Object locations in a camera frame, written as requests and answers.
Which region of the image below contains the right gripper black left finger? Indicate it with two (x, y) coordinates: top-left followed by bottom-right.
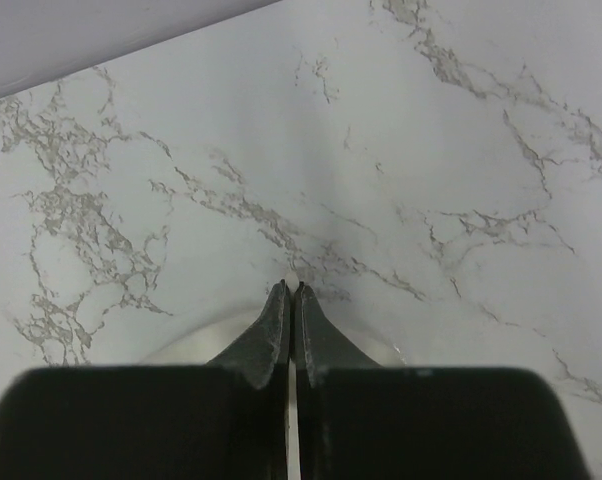
(0, 283), (289, 479)

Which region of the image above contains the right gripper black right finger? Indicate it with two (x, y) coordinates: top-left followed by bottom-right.
(292, 285), (590, 479)

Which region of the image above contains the cream white t shirt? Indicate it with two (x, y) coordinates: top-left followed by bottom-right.
(140, 269), (407, 480)

